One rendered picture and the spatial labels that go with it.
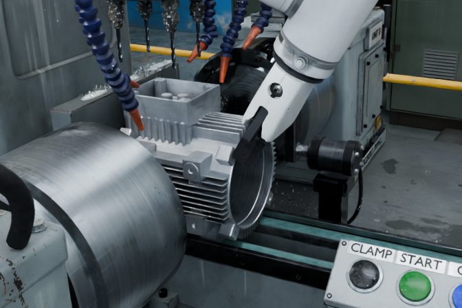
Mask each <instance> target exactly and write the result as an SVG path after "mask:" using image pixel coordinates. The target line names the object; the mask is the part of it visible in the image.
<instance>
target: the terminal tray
mask: <svg viewBox="0 0 462 308"><path fill-rule="evenodd" d="M157 79H162V80H157ZM208 85H212V86H211V87H208ZM132 90H133V91H135V98H136V99H137V101H138V102H139V106H138V111H139V113H140V117H141V120H142V124H143V126H144V130H143V131H140V130H139V129H138V127H137V125H136V124H135V123H134V121H133V119H132V117H131V116H130V114H129V112H128V111H125V110H124V117H125V124H126V128H127V129H132V130H133V131H135V138H138V137H139V136H141V138H142V139H144V138H145V137H147V138H148V140H152V138H154V139H155V142H157V141H158V140H161V141H162V143H164V142H165V141H168V143H169V144H171V143H172V142H174V143H175V145H178V144H179V143H181V144H182V146H185V145H187V144H190V143H191V141H192V139H193V127H195V126H196V123H197V122H198V123H199V119H200V120H202V117H205V115H208V114H209V113H211V112H213V113H214V112H219V113H221V94H220V85H216V84H210V83H204V82H193V81H187V80H176V79H170V78H159V77H158V78H155V79H153V80H150V81H148V82H146V83H144V84H142V85H140V87H139V88H138V89H137V88H133V89H132ZM182 98H187V100H182Z"/></svg>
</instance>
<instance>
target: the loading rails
mask: <svg viewBox="0 0 462 308"><path fill-rule="evenodd" d="M340 239H347V240H351V241H357V242H360V243H367V244H370V245H376V246H380V247H383V248H390V249H394V250H399V251H403V252H409V253H413V254H418V255H422V256H429V257H432V258H436V259H441V260H445V261H452V262H455V263H461V264H462V247H458V246H454V245H448V244H444V243H438V242H434V241H428V240H424V239H418V238H414V237H410V236H404V235H400V234H393V233H390V232H383V231H379V230H373V229H369V228H363V227H359V226H355V225H349V224H345V223H338V222H335V221H328V220H324V219H318V218H314V217H308V216H304V215H300V214H294V213H290V212H283V211H280V210H273V209H269V208H264V209H263V218H262V219H260V223H258V226H257V227H255V230H253V232H251V233H250V235H248V236H247V237H245V238H242V239H238V238H236V241H233V240H230V239H224V240H223V241H222V242H216V241H211V240H207V239H202V238H200V236H199V235H196V234H191V233H187V239H186V250H185V253H184V257H183V260H182V262H181V265H180V266H179V269H178V270H177V272H176V273H175V275H174V276H173V277H172V278H171V279H170V280H169V281H168V282H167V283H166V284H165V285H164V286H163V287H162V288H161V289H160V290H159V291H158V292H157V293H156V294H155V295H154V296H153V297H152V298H151V299H150V300H149V301H148V306H149V308H175V307H176V306H177V304H178V303H182V304H185V305H189V306H191V307H196V308H328V307H327V306H326V305H324V300H323V298H324V295H325V291H326V288H327V283H328V281H329V277H330V273H331V269H332V267H333V262H334V260H335V257H336V252H337V250H338V246H339V242H340Z"/></svg>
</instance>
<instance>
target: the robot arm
mask: <svg viewBox="0 0 462 308"><path fill-rule="evenodd" d="M259 1H260V2H262V3H264V4H266V5H268V6H270V7H272V8H274V9H276V10H278V11H280V12H282V13H284V14H286V15H287V16H288V18H287V20H286V22H285V24H284V26H283V28H282V30H281V31H280V33H279V34H278V35H277V37H276V40H275V42H274V51H273V54H272V55H273V57H274V60H275V61H276V62H275V64H274V66H273V67H272V68H271V70H270V72H269V74H268V75H267V76H266V78H265V80H264V81H263V83H262V85H261V86H260V88H259V89H258V91H257V93H256V95H255V96H254V98H253V99H252V101H251V103H250V105H249V107H248V108H247V110H246V112H245V114H244V116H243V119H242V123H243V125H246V124H247V123H248V122H250V123H249V125H248V127H247V129H246V131H245V133H244V135H243V136H242V138H241V140H240V141H239V143H238V145H237V146H236V148H235V150H234V152H233V154H232V156H233V158H235V159H236V160H238V161H239V162H240V163H242V164H243V165H244V166H246V167H247V168H249V167H251V166H252V165H253V164H254V163H255V161H256V160H257V158H258V157H259V155H260V154H261V152H262V150H263V149H264V147H265V145H266V144H264V143H266V142H271V141H273V140H274V139H276V138H277V137H278V136H279V135H280V134H281V133H282V132H283V131H285V130H286V129H287V128H288V127H289V126H290V125H291V124H292V123H293V122H294V120H295V119H296V117H297V115H298V114H299V112H300V110H301V109H302V107H303V105H304V103H305V101H306V99H307V98H308V96H309V94H310V93H311V90H312V89H313V88H314V85H315V84H316V83H317V84H319V83H321V82H323V80H324V79H325V78H329V77H330V76H331V75H332V73H333V71H334V69H335V68H336V67H337V65H338V63H339V62H340V60H341V59H342V57H343V56H344V54H345V52H346V51H347V49H348V48H349V46H350V44H351V43H352V41H353V39H354V38H355V36H356V35H357V33H358V32H359V31H360V28H361V27H362V26H363V24H364V22H365V20H366V19H367V18H368V16H369V14H370V13H371V11H372V9H373V8H374V7H375V5H376V3H377V2H378V0H259ZM263 142H264V143H263Z"/></svg>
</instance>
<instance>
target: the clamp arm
mask: <svg viewBox="0 0 462 308"><path fill-rule="evenodd" d="M287 18H288V16H287V15H286V14H285V22H286V20H287ZM285 22H284V23H282V28H283V26H284V24H285ZM299 144H301V110H300V112H299V114H298V115H297V117H296V119H295V120H294V122H293V123H292V124H291V125H290V126H289V127H288V128H287V129H286V130H285V162H289V163H296V162H297V161H298V160H299V159H300V157H302V156H301V155H297V153H301V149H298V150H297V148H302V146H303V145H304V144H301V145H299Z"/></svg>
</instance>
